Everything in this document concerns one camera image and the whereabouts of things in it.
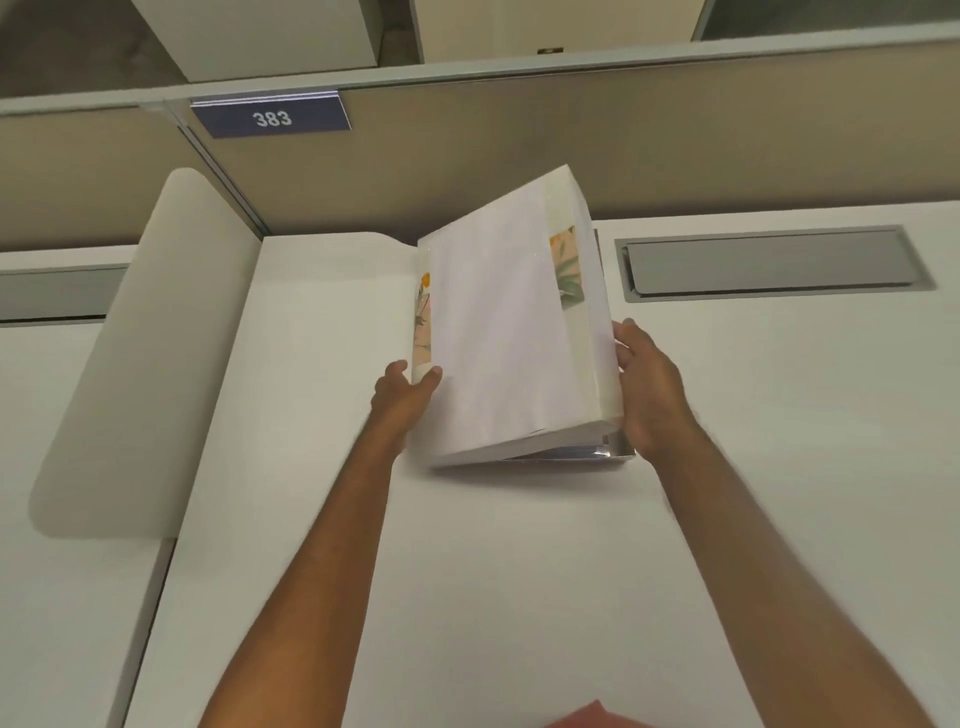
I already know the person's right hand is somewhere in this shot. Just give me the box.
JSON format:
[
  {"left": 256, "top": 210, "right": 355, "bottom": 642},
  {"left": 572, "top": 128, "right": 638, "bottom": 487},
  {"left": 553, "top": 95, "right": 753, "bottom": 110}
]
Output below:
[{"left": 612, "top": 318, "right": 705, "bottom": 461}]

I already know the person's left hand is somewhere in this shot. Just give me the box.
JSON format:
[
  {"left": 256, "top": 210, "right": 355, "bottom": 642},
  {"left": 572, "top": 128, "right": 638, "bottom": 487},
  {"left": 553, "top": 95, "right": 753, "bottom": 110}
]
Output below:
[{"left": 370, "top": 360, "right": 444, "bottom": 453}]

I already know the person's right forearm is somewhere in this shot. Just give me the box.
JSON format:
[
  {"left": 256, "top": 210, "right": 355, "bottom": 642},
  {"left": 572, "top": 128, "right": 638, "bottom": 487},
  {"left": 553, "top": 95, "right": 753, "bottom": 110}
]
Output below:
[{"left": 639, "top": 427, "right": 956, "bottom": 728}]

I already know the person's left forearm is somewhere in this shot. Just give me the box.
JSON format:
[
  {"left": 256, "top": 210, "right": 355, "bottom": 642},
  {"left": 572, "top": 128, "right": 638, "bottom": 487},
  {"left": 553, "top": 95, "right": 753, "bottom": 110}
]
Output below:
[{"left": 196, "top": 417, "right": 412, "bottom": 728}]

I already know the beige cubicle partition panel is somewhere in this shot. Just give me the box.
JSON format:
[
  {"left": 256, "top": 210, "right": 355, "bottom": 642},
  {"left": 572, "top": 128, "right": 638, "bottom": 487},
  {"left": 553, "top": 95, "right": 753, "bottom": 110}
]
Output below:
[{"left": 0, "top": 22, "right": 960, "bottom": 253}]

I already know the white curved desk divider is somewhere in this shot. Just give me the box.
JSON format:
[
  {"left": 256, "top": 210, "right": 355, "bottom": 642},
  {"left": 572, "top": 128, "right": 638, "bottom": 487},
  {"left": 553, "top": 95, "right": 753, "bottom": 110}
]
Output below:
[{"left": 28, "top": 167, "right": 264, "bottom": 541}]

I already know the blue desk number sign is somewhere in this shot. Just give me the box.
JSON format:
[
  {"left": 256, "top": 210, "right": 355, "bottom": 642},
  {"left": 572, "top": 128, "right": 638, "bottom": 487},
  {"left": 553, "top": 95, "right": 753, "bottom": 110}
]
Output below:
[{"left": 188, "top": 90, "right": 353, "bottom": 141}]

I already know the red garment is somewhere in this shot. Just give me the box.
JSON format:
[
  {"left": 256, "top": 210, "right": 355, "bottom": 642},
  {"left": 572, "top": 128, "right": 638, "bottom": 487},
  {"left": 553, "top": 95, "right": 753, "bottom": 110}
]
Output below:
[{"left": 541, "top": 699, "right": 630, "bottom": 728}]

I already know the white overhead cabinet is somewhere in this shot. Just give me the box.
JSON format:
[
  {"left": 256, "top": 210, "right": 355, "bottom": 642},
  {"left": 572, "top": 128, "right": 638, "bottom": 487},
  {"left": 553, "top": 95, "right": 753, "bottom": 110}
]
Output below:
[{"left": 131, "top": 0, "right": 426, "bottom": 84}]

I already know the grey desk cable tray cover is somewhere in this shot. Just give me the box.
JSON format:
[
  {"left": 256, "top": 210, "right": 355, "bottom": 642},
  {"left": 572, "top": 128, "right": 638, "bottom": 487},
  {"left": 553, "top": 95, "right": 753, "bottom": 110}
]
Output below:
[
  {"left": 0, "top": 264, "right": 130, "bottom": 327},
  {"left": 615, "top": 225, "right": 936, "bottom": 304}
]

